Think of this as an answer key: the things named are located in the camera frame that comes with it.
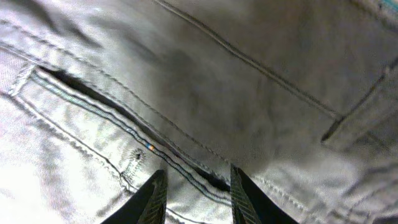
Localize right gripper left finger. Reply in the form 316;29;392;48
102;170;168;224

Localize grey shorts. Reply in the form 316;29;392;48
1;1;397;223

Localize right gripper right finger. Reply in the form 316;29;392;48
230;164;298;224

